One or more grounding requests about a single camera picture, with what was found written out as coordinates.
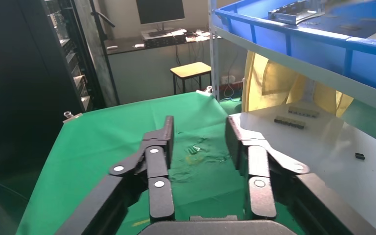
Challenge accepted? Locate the yellow top stool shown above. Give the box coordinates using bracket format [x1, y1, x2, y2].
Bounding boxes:
[170, 61, 212, 95]

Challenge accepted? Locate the black rack cabinet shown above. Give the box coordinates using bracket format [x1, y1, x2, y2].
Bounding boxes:
[0, 0, 94, 177]

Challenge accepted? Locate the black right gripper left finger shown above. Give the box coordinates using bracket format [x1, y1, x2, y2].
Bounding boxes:
[55, 116, 176, 235]

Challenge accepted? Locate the white flat shelf board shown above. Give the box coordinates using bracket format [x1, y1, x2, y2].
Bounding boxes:
[230, 100, 376, 235]

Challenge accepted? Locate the black keyboard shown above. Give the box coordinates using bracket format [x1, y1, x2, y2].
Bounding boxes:
[147, 29, 172, 37]

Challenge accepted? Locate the blue plastic bin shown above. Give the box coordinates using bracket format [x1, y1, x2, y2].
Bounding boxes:
[214, 0, 376, 96]

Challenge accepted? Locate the dark equipment box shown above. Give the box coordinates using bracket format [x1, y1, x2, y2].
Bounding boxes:
[144, 34, 188, 48]

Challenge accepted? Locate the white papers pile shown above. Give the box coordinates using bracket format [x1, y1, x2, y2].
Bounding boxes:
[186, 29, 212, 42]

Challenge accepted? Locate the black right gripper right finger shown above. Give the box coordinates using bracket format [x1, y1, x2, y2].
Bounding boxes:
[225, 116, 376, 235]

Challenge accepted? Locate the white perforated shelf post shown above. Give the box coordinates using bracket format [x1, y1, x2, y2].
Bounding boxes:
[208, 0, 220, 101]

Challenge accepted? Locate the grey office desk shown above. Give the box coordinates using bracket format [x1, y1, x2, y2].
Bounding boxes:
[104, 28, 223, 106]

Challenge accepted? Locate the black computer monitor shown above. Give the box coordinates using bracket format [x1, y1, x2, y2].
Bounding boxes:
[135, 0, 186, 30]

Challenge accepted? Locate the dark metal clip strip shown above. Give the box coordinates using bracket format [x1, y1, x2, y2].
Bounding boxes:
[287, 106, 320, 118]
[274, 117, 306, 130]

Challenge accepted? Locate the dark grey leaning panel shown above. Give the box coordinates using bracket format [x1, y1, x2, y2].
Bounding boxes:
[72, 0, 121, 108]

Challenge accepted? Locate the green table cloth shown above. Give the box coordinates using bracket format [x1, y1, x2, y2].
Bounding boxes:
[15, 91, 306, 235]

